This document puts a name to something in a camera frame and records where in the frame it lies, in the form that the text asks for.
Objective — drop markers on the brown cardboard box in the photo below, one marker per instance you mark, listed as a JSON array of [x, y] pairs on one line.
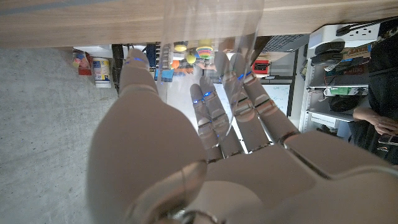
[[357, 51]]

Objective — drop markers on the colourful stacking rings toy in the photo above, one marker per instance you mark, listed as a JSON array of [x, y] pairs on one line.
[[204, 51]]

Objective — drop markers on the clear plastic bottle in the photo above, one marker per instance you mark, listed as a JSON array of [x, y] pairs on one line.
[[211, 25]]

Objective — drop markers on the white shelf cabinet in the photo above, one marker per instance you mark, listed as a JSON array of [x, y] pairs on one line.
[[314, 102]]

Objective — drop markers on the white canister with label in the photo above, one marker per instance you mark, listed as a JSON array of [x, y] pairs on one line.
[[101, 72]]

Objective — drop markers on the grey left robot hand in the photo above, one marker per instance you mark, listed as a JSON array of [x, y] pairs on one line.
[[149, 149]]

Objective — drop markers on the flat white box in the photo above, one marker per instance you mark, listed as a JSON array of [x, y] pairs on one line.
[[93, 49]]

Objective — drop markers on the dark open laptop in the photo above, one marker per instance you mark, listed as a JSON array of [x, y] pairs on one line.
[[286, 43]]

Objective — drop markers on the whiteboard with black frame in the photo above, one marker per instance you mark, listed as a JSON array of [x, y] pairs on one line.
[[280, 96]]

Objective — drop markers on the standing person black shorts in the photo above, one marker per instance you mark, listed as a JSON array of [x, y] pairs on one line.
[[382, 81]]

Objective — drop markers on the white power strip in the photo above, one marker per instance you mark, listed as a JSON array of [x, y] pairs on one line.
[[326, 32]]

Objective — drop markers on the black power adapter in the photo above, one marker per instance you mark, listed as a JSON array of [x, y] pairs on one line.
[[326, 53]]

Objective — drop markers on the dark smartphone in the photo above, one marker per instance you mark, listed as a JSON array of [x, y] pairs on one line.
[[388, 140]]

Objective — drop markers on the colourful printed cup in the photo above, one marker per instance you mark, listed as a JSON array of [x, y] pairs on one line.
[[79, 58]]

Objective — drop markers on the yellow black push button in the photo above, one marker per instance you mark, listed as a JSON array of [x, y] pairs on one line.
[[180, 46]]

